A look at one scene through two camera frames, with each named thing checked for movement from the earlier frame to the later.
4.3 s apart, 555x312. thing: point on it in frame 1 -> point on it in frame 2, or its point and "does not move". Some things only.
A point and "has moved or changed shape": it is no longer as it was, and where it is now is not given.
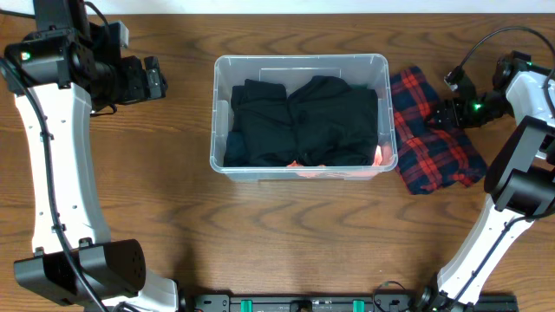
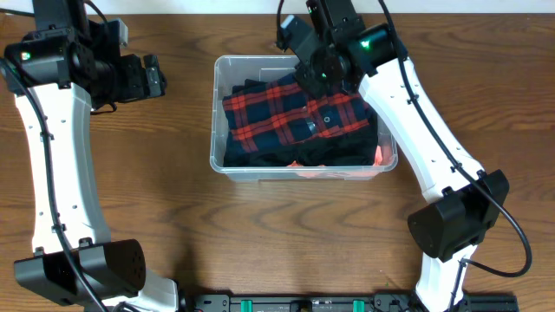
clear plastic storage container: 308,117 does not move
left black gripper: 147,79 does not move
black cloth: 336,124 -> 357,148
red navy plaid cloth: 431,157 has moved or changed shape
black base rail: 341,302 does not move
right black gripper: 458,119 -> 321,87
